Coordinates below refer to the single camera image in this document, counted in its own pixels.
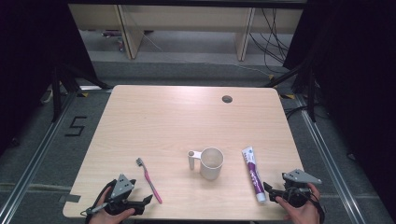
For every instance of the yellow and black tape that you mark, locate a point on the yellow and black tape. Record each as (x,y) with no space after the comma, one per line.
(82,94)
(287,96)

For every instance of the black metal stand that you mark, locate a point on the black metal stand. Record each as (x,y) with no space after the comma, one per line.
(311,93)
(56,93)

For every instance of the pink toothbrush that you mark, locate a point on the pink toothbrush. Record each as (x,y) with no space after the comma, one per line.
(150,183)

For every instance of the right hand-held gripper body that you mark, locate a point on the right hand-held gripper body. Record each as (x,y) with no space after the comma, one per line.
(297,177)

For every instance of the white and purple toothpaste tube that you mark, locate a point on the white and purple toothpaste tube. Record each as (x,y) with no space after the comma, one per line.
(253,174)

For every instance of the grey tape strip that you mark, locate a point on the grey tape strip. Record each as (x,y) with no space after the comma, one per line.
(70,198)

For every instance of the person's right hand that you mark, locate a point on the person's right hand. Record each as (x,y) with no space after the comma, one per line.
(303,214)

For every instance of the dark curtain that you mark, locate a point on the dark curtain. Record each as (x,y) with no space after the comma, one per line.
(28,62)
(358,77)

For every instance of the person's left hand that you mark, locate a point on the person's left hand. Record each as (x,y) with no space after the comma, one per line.
(109,218)

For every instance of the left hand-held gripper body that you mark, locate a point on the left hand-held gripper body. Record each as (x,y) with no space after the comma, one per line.
(123,186)

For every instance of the metal floor rail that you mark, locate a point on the metal floor rail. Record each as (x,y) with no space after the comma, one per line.
(37,155)
(330,165)

